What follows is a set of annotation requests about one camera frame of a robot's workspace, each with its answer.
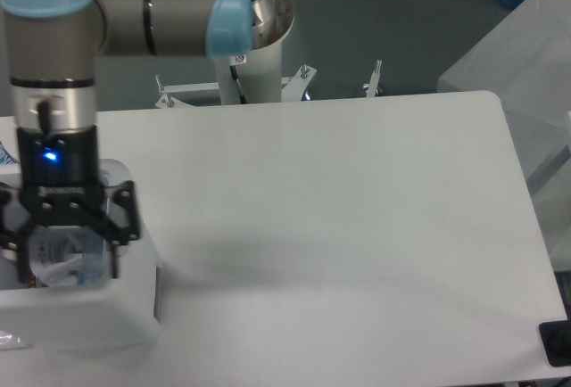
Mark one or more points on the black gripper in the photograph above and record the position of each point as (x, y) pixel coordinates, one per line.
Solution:
(61, 186)

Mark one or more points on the clear blue plastic bottle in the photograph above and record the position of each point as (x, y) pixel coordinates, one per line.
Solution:
(93, 253)

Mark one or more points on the clear plastic bag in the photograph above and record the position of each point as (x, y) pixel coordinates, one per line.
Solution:
(55, 256)

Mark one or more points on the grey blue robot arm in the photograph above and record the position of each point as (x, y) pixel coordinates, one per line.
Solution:
(52, 45)

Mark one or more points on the white trash can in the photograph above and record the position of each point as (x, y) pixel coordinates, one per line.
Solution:
(108, 313)

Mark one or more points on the blue patterned packet left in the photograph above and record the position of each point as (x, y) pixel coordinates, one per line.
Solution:
(5, 157)

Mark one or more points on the clear plastic wrap left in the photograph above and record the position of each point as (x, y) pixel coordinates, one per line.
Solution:
(10, 341)

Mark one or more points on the translucent white box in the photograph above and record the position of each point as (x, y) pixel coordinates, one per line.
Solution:
(525, 61)

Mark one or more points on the black device at edge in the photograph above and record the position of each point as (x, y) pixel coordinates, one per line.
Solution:
(555, 337)

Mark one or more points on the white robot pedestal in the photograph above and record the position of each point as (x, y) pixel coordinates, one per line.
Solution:
(273, 20)

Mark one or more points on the white pedestal base frame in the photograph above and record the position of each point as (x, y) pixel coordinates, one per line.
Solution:
(240, 80)

